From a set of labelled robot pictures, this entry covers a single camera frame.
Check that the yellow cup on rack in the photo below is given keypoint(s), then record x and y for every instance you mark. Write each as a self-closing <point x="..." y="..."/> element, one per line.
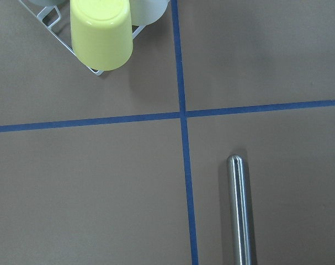
<point x="101" y="33"/>

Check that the white cup on rack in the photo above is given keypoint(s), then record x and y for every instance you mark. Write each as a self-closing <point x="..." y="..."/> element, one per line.
<point x="146" y="12"/>

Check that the steel muddler black tip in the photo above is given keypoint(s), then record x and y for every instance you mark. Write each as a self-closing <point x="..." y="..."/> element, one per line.
<point x="239" y="210"/>

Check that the white wire cup rack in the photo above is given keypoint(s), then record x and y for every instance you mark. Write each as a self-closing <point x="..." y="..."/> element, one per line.
<point x="56" y="21"/>

